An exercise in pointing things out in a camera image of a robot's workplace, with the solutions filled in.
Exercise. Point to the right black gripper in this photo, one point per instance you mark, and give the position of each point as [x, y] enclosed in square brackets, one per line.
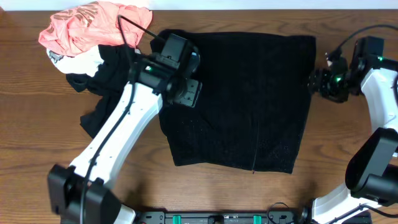
[318, 82]

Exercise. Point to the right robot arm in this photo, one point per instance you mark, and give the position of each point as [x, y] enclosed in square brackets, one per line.
[370, 179]

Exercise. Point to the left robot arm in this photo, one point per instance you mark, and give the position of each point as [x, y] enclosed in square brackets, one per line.
[82, 192]

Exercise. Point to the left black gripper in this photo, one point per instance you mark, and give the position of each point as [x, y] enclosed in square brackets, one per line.
[192, 96]

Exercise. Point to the black crumpled garment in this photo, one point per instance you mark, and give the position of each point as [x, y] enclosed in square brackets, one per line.
[109, 88]

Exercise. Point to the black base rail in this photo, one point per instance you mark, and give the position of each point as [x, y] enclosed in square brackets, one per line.
[283, 217]

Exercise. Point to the white printed shirt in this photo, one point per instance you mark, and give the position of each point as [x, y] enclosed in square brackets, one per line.
[99, 61]

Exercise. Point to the black velvet skirt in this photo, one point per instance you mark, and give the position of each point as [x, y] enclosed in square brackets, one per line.
[253, 105]

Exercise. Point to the pink printed shirt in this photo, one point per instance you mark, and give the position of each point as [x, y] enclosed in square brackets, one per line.
[74, 31]

